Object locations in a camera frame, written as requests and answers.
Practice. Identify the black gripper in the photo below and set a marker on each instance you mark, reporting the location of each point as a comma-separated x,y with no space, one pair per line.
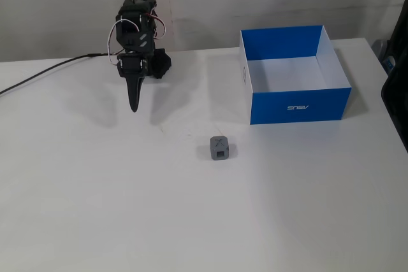
132,65

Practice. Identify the gray block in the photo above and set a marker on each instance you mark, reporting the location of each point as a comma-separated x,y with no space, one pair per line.
220,149

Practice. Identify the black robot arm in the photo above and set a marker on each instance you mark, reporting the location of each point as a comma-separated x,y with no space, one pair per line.
134,11

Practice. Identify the blue and white cardboard box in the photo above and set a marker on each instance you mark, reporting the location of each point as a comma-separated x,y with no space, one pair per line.
296,108

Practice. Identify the gray plastic object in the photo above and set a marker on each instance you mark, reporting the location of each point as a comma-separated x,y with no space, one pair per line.
382,50

